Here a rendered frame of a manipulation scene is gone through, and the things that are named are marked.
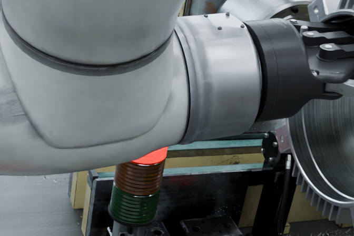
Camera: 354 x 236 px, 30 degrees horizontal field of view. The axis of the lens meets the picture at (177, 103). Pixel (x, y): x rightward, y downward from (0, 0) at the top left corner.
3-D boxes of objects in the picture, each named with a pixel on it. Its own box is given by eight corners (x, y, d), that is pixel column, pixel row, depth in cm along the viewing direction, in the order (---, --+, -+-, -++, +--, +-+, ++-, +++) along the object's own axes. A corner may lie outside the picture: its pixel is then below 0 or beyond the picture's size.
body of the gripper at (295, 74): (273, 48, 43) (390, 35, 46) (220, 5, 50) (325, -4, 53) (260, 146, 47) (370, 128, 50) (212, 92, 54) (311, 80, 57)
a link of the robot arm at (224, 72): (148, -1, 48) (222, -7, 50) (144, 108, 52) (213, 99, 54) (195, 47, 41) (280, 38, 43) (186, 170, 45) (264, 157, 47)
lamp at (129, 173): (151, 168, 87) (157, 138, 85) (167, 194, 82) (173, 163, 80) (108, 171, 84) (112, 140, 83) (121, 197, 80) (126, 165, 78)
